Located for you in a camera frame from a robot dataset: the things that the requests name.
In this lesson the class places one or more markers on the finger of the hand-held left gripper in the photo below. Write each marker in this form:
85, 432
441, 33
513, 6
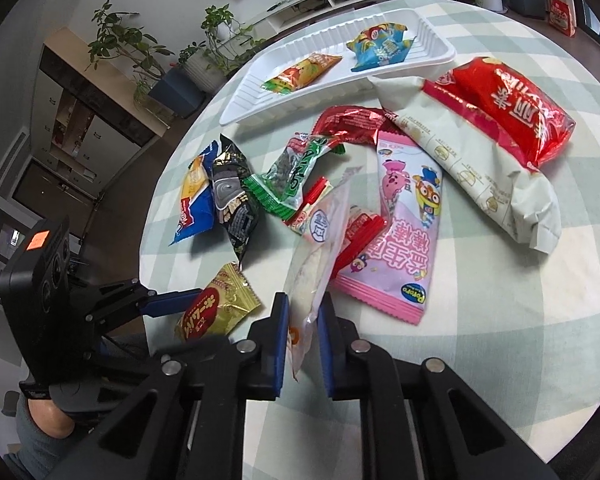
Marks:
170, 302

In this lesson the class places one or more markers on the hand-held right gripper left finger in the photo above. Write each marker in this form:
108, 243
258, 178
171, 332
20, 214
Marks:
280, 345

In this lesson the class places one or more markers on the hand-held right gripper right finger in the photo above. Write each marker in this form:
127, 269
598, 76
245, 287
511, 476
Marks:
326, 350

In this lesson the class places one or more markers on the gold snack packet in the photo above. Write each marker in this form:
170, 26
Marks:
215, 305

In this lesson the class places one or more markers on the clear white pastry packet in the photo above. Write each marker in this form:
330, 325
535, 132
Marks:
315, 260

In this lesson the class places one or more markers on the blue yellow snack packet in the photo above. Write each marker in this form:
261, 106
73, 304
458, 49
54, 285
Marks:
195, 200

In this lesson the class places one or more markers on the black snack packet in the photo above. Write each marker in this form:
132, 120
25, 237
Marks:
232, 195

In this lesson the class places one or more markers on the red white fruit print packet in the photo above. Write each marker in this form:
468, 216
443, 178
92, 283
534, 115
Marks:
307, 205

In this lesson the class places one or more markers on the pink cartoon snack packet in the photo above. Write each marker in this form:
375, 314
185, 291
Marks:
410, 220

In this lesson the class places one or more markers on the green sunflower seed packet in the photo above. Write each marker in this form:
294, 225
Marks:
285, 175

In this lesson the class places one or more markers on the red foil snack packet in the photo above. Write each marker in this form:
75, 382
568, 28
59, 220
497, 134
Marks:
352, 122

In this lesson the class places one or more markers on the white paper snack bag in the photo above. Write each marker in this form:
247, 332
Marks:
480, 170

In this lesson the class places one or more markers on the white plastic tray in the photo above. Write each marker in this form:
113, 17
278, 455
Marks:
330, 90

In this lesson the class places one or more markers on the large red snack bag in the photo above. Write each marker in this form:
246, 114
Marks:
500, 110

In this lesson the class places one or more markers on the person's left forearm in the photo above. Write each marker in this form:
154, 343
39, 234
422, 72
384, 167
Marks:
40, 435

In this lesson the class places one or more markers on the wooden cabinet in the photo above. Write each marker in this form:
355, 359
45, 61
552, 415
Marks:
80, 110

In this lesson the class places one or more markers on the plant in dark blue planter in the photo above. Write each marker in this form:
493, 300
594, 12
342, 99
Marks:
175, 92

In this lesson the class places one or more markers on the plant in white ribbed pot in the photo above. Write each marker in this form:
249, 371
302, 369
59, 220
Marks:
205, 72

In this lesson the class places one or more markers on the orange green snack packet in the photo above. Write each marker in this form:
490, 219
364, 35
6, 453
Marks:
302, 72

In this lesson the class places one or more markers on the blue crinkled snack packet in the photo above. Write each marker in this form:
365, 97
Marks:
380, 47

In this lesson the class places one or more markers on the red paper bag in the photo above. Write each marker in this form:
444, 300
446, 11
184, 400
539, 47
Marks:
562, 16

